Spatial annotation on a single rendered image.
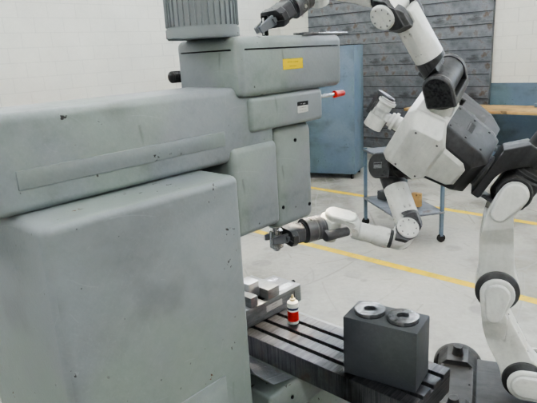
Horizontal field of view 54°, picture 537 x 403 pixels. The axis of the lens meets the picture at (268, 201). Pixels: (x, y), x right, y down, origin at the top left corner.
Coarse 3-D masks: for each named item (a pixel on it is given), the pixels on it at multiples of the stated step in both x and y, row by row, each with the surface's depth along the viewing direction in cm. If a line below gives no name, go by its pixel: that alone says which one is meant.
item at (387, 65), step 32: (448, 0) 852; (480, 0) 819; (352, 32) 983; (384, 32) 940; (448, 32) 864; (480, 32) 830; (384, 64) 954; (480, 64) 841; (416, 96) 927; (480, 96) 853; (384, 128) 983
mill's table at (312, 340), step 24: (264, 336) 183; (288, 336) 182; (312, 336) 181; (336, 336) 181; (264, 360) 182; (288, 360) 173; (312, 360) 167; (336, 360) 167; (312, 384) 168; (336, 384) 160; (360, 384) 154; (384, 384) 153; (432, 384) 152
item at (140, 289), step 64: (128, 192) 119; (192, 192) 120; (0, 256) 113; (64, 256) 99; (128, 256) 110; (192, 256) 123; (0, 320) 124; (64, 320) 101; (128, 320) 112; (192, 320) 126; (0, 384) 136; (64, 384) 105; (128, 384) 114; (192, 384) 129
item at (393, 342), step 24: (360, 312) 154; (384, 312) 154; (408, 312) 152; (360, 336) 153; (384, 336) 149; (408, 336) 145; (360, 360) 155; (384, 360) 151; (408, 360) 147; (408, 384) 149
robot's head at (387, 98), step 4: (376, 92) 182; (380, 92) 181; (384, 92) 184; (376, 96) 182; (380, 96) 182; (384, 96) 181; (388, 96) 182; (372, 100) 183; (376, 100) 185; (384, 100) 179; (388, 100) 179; (392, 100) 180; (372, 104) 184; (376, 104) 186; (392, 104) 180; (368, 108) 185; (372, 108) 187; (368, 112) 186
